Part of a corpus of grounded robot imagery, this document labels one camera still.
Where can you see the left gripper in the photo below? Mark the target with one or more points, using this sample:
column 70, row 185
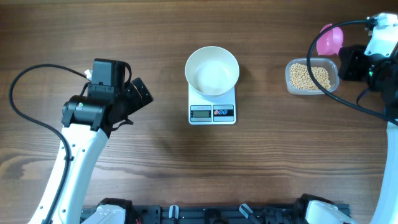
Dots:
column 137, row 102

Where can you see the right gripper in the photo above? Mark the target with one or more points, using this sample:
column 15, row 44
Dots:
column 351, row 56

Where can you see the pink plastic scoop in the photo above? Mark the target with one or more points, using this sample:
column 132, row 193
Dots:
column 330, row 42

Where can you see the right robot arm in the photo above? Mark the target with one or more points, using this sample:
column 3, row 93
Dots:
column 380, row 73

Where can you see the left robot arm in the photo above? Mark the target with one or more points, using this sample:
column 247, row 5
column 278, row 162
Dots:
column 88, row 121

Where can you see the white bowl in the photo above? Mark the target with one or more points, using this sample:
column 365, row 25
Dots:
column 212, row 71

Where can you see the white digital kitchen scale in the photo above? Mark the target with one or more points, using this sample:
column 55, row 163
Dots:
column 208, row 110

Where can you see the pile of soybeans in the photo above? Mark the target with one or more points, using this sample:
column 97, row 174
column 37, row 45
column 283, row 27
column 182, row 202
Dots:
column 301, row 79

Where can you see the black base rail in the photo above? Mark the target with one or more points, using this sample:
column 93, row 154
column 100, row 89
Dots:
column 281, row 213

